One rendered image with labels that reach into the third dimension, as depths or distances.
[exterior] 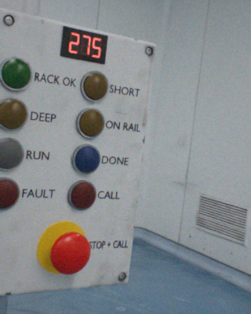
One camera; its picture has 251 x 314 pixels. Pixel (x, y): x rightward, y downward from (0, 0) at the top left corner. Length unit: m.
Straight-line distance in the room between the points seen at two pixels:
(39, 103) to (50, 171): 0.07
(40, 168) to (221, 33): 3.88
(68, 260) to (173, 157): 4.10
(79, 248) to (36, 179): 0.08
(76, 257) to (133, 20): 4.32
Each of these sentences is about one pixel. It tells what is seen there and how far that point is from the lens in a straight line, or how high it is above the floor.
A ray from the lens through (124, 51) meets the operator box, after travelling 0.50.
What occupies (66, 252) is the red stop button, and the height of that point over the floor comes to 1.00.
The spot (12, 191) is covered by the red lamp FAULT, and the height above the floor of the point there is 1.05.
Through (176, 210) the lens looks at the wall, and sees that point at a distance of 4.48.
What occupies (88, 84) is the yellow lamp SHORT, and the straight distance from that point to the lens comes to 0.47.
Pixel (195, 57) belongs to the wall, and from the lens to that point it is 4.48.
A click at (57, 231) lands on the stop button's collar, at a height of 1.01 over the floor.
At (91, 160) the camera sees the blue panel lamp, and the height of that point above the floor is 1.09.
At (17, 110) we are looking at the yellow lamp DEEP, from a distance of 0.44.
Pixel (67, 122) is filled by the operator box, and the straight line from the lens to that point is 0.47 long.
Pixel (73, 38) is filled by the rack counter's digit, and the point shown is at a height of 1.20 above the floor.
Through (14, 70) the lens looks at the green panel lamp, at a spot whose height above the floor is 1.16.
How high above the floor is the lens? 1.13
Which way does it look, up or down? 3 degrees down
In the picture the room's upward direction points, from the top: 7 degrees clockwise
